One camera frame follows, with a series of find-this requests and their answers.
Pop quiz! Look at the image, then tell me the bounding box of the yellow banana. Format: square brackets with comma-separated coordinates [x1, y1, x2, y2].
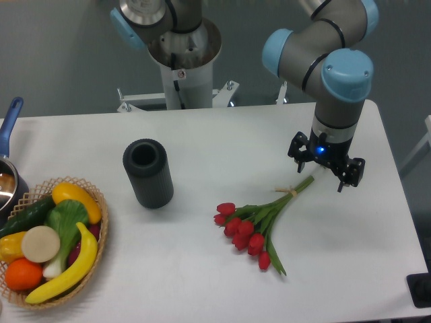
[25, 222, 98, 304]

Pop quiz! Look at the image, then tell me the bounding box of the yellow squash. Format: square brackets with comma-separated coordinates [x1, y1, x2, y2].
[51, 182, 102, 225]

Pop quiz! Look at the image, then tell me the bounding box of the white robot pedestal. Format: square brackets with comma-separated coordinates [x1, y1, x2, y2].
[110, 9, 239, 110]

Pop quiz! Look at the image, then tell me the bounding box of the yellow bell pepper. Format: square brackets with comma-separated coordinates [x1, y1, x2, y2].
[0, 231, 26, 263]

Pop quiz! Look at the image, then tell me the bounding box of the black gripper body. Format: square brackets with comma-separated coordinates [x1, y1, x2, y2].
[310, 115, 358, 176]

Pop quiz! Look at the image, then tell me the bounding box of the green bok choy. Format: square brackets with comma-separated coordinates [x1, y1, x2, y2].
[43, 199, 89, 280]

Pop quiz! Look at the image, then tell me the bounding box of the red vegetable in basket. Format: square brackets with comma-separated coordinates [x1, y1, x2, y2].
[67, 224, 100, 267]

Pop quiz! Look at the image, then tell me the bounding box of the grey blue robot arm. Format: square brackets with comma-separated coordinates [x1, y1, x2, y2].
[110, 1, 378, 187]

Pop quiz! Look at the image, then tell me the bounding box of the dark grey ribbed vase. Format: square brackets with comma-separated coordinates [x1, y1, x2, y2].
[123, 139, 174, 209]

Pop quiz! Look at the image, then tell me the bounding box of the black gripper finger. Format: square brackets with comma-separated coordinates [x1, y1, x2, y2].
[288, 132, 309, 173]
[337, 157, 366, 192]

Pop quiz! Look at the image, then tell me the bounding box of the black cable on pedestal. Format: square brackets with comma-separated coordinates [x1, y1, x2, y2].
[170, 52, 186, 110]

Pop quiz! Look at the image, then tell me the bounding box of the woven wicker basket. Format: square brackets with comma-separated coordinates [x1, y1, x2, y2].
[1, 176, 108, 310]

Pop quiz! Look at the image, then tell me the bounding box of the beige round disc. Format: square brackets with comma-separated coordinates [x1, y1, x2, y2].
[21, 225, 60, 263]

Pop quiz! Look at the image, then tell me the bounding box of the red tulip bouquet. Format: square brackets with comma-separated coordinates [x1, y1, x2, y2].
[213, 176, 314, 276]

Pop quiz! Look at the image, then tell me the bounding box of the orange fruit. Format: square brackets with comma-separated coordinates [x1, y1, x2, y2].
[5, 258, 42, 291]

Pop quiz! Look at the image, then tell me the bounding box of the white frame at right edge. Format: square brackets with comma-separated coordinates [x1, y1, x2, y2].
[399, 115, 430, 178]

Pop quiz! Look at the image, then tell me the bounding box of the green cucumber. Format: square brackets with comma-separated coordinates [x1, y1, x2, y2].
[1, 195, 55, 238]

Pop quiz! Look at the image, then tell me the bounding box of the blue handled saucepan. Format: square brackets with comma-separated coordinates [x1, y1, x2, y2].
[1, 97, 29, 227]

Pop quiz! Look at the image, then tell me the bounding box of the black device at table edge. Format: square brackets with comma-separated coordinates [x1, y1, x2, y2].
[406, 273, 430, 308]

